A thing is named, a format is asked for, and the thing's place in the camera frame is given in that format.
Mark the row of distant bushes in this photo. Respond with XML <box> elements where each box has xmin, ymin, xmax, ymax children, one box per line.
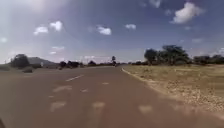
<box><xmin>58</xmin><ymin>55</ymin><xmax>118</xmax><ymax>70</ymax></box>

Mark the white painted road line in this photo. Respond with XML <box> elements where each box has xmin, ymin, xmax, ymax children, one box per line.
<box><xmin>65</xmin><ymin>74</ymin><xmax>85</xmax><ymax>83</ymax></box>

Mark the dry gravel and grass verge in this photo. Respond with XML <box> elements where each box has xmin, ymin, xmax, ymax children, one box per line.
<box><xmin>121</xmin><ymin>63</ymin><xmax>224</xmax><ymax>114</ymax></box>

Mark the dark round tree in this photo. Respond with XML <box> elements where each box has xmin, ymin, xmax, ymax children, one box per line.
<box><xmin>10</xmin><ymin>53</ymin><xmax>31</xmax><ymax>70</ymax></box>

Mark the distant hill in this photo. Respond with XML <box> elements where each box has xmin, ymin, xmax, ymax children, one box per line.
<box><xmin>27</xmin><ymin>56</ymin><xmax>58</xmax><ymax>66</ymax></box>

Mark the row of distant trees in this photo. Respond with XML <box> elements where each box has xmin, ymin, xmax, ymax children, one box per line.
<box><xmin>191</xmin><ymin>54</ymin><xmax>224</xmax><ymax>66</ymax></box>

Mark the large dark green tree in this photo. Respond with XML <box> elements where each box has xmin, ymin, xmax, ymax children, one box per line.
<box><xmin>143</xmin><ymin>44</ymin><xmax>191</xmax><ymax>66</ymax></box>

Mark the low bush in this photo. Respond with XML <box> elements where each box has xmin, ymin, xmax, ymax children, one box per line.
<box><xmin>22</xmin><ymin>66</ymin><xmax>35</xmax><ymax>74</ymax></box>

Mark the reddish-brown asphalt road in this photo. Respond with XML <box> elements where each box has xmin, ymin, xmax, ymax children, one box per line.
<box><xmin>0</xmin><ymin>65</ymin><xmax>224</xmax><ymax>128</ymax></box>

